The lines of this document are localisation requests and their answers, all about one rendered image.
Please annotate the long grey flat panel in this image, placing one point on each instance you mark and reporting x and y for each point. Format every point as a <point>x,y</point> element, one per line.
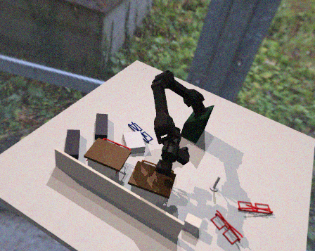
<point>133,202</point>

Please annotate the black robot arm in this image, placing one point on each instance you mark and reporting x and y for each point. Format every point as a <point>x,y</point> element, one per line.
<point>163,122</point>

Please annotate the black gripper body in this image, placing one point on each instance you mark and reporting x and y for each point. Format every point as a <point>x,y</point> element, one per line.
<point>163,168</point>

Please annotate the blue-framed glasses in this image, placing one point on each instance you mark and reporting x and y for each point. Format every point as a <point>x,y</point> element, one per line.
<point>145,136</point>

